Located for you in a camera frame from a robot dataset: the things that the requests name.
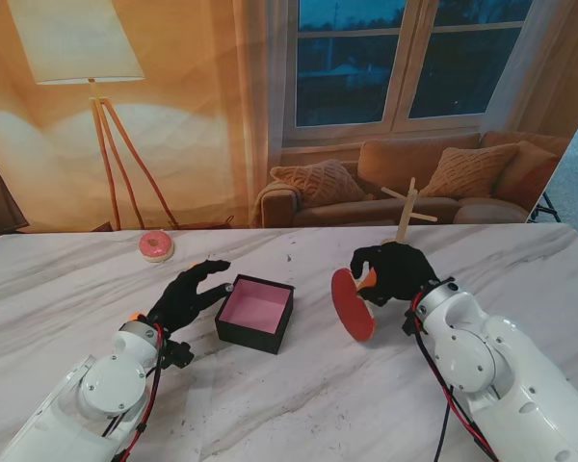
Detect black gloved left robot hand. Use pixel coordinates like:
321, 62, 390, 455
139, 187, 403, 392
146, 258, 233, 333

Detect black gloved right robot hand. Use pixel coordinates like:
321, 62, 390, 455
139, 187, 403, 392
349, 243, 442, 307

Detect red ping pong bat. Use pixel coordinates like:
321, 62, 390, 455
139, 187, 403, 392
330, 268, 378, 343

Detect black box pink inside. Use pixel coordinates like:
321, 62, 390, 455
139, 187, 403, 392
214, 273, 296, 356

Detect wooden mug tree stand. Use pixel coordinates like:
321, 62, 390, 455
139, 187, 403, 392
379, 176, 438, 247

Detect pink frosted donut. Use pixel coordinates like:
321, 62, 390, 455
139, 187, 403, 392
138, 229, 175, 264

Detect printed living room backdrop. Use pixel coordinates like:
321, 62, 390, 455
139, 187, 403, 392
0, 0, 578, 232

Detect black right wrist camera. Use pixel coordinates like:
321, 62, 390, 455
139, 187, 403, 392
403, 307, 425, 336

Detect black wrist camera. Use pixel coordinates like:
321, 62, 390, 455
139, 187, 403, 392
403, 307, 425, 336
161, 339, 196, 371

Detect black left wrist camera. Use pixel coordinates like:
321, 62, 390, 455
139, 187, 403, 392
161, 339, 196, 371

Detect red black left arm cables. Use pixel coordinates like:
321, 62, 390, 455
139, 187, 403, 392
98, 321, 172, 462

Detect red black arm cables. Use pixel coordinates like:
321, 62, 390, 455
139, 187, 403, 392
98, 321, 172, 462
411, 293, 500, 462

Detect red black right arm cables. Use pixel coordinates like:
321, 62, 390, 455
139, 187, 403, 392
411, 293, 500, 462

